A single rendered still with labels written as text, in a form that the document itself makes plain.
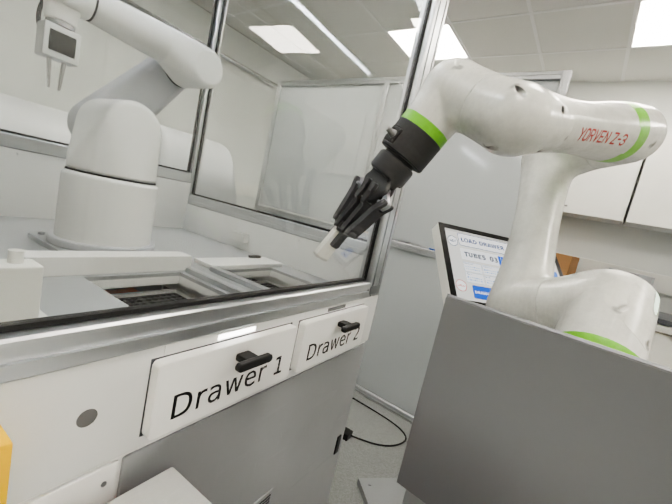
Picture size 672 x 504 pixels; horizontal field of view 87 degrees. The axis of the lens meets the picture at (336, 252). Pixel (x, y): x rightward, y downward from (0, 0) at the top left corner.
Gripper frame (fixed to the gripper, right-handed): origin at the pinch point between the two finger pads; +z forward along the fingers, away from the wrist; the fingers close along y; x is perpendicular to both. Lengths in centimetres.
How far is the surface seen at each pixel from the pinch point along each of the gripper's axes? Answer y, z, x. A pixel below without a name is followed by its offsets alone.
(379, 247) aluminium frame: -16.5, -1.7, 25.9
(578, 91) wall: -199, -198, 259
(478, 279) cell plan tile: -13, -11, 66
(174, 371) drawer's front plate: 18.5, 21.3, -20.3
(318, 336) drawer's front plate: 3.1, 18.8, 11.2
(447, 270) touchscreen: -17, -7, 56
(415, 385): -50, 63, 153
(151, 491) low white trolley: 26.5, 34.1, -16.6
